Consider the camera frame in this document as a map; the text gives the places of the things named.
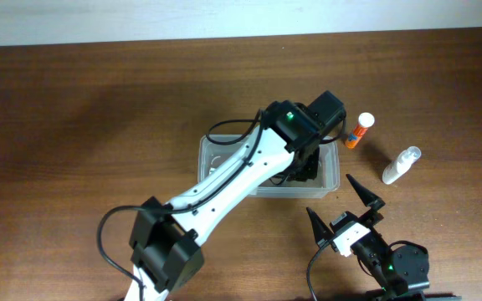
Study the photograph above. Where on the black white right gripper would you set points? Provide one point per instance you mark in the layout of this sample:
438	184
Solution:
347	226

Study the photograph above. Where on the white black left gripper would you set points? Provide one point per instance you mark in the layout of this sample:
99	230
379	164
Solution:
306	168

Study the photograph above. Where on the orange tube white cap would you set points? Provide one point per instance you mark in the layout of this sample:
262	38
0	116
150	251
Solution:
364	122

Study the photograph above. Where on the white spray bottle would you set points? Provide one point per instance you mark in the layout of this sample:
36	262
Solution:
401	165

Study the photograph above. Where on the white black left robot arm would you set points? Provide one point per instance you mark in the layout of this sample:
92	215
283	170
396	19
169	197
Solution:
166	239

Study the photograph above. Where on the clear plastic container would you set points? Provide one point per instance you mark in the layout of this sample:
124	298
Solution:
211	156

